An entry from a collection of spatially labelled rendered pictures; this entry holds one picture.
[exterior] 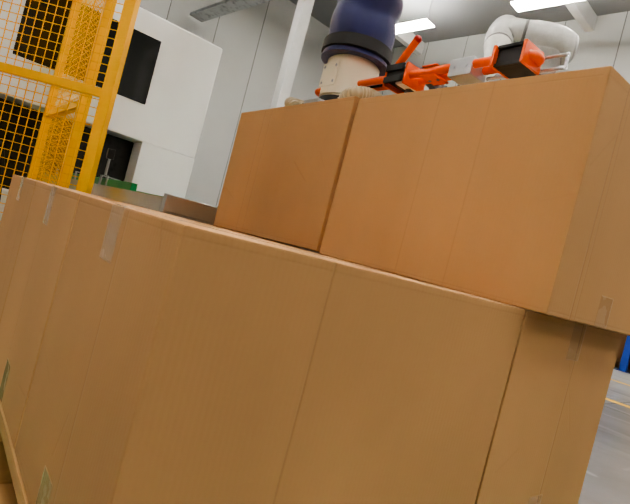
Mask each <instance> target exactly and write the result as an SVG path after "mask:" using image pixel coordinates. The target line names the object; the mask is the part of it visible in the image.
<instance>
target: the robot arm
mask: <svg viewBox="0 0 630 504"><path fill-rule="evenodd" d="M525 39H529V40H530V41H531V42H532V43H533V44H534V45H536V46H537V47H538V48H539V49H540V50H541V51H542V52H544V56H549V55H555V54H561V53H567V52H571V56H570V58H569V62H571V61H572V60H573V59H574V57H575V55H576V52H577V48H578V44H579V36H578V35H577V34H576V33H575V32H574V31H572V30H571V29H569V28H568V27H566V26H563V25H561V24H557V23H553V22H548V21H542V20H529V19H523V18H517V17H515V16H512V15H503V16H501V17H499V18H497V19H496V20H495V21H494V22H493V23H492V24H491V26H490V27H489V29H488V31H487V34H486V36H485V40H484V57H488V56H491V55H492V51H493V47H494V45H498V46H500V45H505V44H510V43H515V42H520V41H524V40H525ZM565 58H566V57H561V58H554V59H548V60H545V61H544V63H543V64H542V65H541V69H547V68H554V67H559V66H560V65H564V62H565ZM569 62H568V63H569ZM395 84H396V85H398V86H399V87H401V88H403V89H404V90H405V93H407V92H415V90H413V89H412V88H410V87H408V86H407V85H405V84H403V83H402V81H399V82H396V83H395ZM425 85H426V86H427V87H428V88H429V90H430V89H437V88H445V87H448V86H446V84H442V85H441V86H440V85H435V86H434V85H432V84H425Z"/></svg>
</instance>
